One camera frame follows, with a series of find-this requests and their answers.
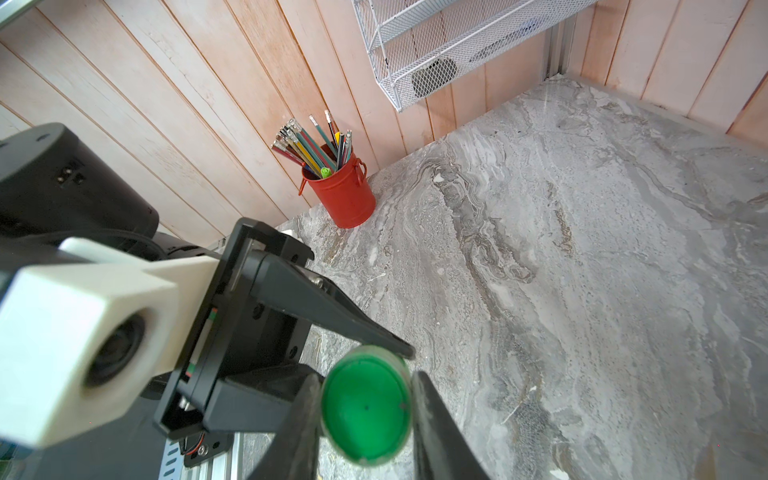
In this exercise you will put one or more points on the red pencil cup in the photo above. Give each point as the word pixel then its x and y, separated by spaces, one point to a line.
pixel 346 195

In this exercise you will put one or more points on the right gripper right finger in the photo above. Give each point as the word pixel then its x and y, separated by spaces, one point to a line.
pixel 440 449

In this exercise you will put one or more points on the bundle of pencils and pens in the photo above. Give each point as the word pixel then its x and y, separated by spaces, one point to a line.
pixel 321 159

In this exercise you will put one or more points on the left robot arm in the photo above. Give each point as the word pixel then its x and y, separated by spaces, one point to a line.
pixel 53 187

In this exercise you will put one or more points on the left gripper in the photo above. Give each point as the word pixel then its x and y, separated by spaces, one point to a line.
pixel 239 369

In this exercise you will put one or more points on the white wire shelf rack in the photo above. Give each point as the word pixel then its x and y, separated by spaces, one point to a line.
pixel 416 48

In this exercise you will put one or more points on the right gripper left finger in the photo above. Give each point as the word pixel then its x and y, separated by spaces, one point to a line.
pixel 294 450

